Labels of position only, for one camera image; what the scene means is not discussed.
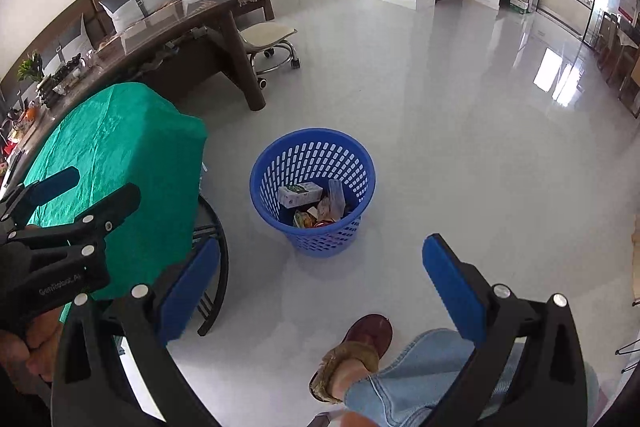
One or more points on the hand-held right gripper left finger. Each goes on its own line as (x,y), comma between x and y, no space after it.
(192,287)

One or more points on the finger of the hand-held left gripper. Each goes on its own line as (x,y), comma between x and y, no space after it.
(117,202)
(52,185)

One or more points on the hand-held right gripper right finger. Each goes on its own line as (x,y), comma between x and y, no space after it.
(452,287)

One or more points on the orange snack wrapper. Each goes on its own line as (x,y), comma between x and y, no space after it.
(305,219)

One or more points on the blue plastic mesh basket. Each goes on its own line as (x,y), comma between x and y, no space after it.
(320,243)

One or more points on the green white milk carton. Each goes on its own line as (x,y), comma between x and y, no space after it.
(300,196)

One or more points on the person's left hand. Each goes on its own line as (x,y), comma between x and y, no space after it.
(37,352)

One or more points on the green tablecloth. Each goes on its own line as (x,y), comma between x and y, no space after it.
(125,147)

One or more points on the glass bowl with orange fruit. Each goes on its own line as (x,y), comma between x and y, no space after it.
(25,116)

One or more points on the brown slipper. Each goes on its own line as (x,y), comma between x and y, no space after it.
(367,334)

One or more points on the person's leg in jeans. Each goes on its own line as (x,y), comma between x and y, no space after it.
(400,382)

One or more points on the glass bowl of dark fruit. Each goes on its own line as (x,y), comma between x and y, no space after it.
(67,74)

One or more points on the green plant in black pot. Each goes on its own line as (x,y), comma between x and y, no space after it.
(32,69)

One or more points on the dark wooden coffee table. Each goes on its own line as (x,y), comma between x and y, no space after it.
(150,37)

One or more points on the cream rolling stool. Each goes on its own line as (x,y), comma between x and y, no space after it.
(265,36)

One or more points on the small green white box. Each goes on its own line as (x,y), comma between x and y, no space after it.
(519,7)

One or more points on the kitchen counter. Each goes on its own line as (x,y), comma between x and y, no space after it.
(565,4)

